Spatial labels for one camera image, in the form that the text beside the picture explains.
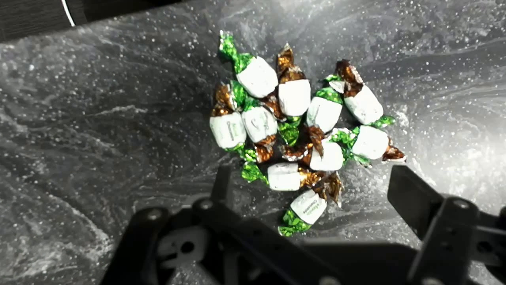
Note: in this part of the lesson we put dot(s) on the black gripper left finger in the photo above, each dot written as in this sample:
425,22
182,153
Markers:
210,248

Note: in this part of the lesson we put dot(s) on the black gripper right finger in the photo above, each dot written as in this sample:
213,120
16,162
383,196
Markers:
463,243

